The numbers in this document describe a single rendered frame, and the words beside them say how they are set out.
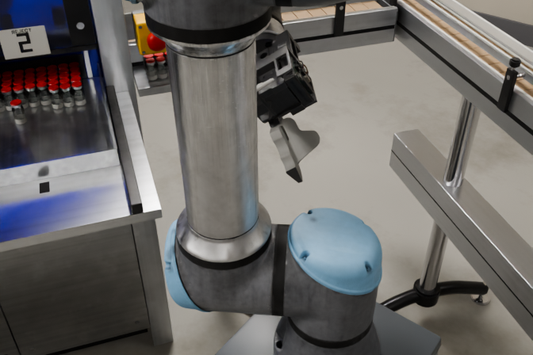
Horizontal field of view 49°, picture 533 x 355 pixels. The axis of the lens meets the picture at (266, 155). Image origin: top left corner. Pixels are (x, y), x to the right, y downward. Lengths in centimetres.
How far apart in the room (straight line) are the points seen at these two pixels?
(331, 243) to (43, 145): 65
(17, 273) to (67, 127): 52
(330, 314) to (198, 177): 25
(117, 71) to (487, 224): 92
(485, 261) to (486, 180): 110
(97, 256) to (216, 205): 97
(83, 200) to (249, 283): 40
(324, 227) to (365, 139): 197
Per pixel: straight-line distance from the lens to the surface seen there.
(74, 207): 102
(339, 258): 70
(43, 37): 124
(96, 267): 161
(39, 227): 100
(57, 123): 123
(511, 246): 148
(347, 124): 278
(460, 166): 156
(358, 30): 154
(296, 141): 81
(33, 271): 160
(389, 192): 241
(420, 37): 152
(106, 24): 124
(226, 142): 59
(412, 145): 172
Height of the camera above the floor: 152
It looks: 36 degrees down
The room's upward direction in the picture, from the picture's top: straight up
